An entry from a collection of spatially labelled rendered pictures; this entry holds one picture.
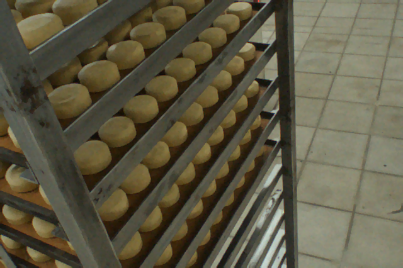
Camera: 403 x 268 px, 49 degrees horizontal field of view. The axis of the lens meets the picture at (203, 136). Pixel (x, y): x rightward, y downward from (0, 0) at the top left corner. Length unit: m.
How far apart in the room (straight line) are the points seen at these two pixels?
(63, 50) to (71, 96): 0.09
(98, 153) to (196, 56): 0.26
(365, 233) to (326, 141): 0.67
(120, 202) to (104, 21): 0.26
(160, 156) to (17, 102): 0.34
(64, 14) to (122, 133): 0.18
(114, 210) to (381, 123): 2.29
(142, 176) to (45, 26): 0.28
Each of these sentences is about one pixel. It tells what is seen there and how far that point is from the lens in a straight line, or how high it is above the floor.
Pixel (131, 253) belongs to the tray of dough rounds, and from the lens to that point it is 0.71.
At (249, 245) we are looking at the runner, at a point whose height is 0.77.
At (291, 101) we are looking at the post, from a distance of 1.03.
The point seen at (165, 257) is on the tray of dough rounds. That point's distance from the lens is 0.80.
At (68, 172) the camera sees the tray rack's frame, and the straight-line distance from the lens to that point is 0.45.
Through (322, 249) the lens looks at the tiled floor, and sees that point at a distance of 2.10.
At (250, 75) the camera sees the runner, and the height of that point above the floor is 1.24.
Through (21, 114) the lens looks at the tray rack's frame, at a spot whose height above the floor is 1.49.
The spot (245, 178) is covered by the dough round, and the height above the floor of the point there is 0.95.
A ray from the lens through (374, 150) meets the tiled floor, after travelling 2.59.
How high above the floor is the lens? 1.68
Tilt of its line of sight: 38 degrees down
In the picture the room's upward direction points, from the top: 10 degrees counter-clockwise
